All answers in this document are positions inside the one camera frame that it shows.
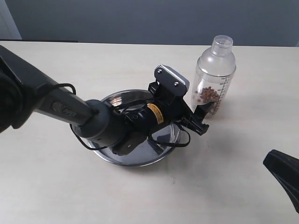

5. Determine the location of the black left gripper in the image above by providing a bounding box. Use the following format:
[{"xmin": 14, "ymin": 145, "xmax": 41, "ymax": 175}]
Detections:
[{"xmin": 124, "ymin": 81, "xmax": 214, "ymax": 136}]

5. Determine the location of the clear plastic shaker bottle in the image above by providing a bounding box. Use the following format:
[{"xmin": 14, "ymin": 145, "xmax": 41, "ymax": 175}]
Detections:
[{"xmin": 191, "ymin": 35, "xmax": 236, "ymax": 118}]

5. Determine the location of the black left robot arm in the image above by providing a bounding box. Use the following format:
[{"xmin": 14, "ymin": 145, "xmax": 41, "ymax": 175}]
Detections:
[{"xmin": 0, "ymin": 47, "xmax": 214, "ymax": 156}]

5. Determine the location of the round stainless steel plate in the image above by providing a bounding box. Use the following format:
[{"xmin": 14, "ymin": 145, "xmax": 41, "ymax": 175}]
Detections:
[{"xmin": 70, "ymin": 89, "xmax": 184, "ymax": 168}]

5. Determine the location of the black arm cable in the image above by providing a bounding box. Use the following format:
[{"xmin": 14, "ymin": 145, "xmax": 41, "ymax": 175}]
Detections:
[{"xmin": 35, "ymin": 83, "xmax": 191, "ymax": 150}]

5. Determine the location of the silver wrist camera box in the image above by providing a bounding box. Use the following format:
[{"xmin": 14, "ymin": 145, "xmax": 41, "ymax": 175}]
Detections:
[{"xmin": 154, "ymin": 64, "xmax": 190, "ymax": 97}]

